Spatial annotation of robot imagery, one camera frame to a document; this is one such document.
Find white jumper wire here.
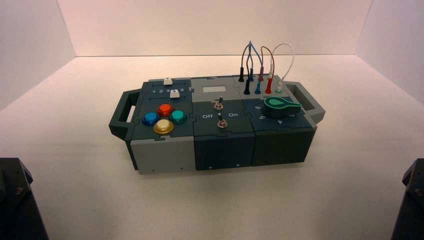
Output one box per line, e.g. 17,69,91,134
268,43,296,94

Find green rotary knob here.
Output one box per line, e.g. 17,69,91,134
263,96,302,120

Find blue push button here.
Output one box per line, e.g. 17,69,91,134
142,111,161,127

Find black jumper wire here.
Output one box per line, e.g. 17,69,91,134
238,43,255,96

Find red jumper wire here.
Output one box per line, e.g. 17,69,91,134
257,45,276,95

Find yellow push button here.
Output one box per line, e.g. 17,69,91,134
153,119,175,135

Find red push button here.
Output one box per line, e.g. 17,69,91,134
156,103,174,117

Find teal push button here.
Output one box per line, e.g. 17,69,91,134
169,109,187,125

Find grey and green control box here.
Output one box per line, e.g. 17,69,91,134
108,76,326,175

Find blue jumper wire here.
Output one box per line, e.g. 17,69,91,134
247,40,265,95

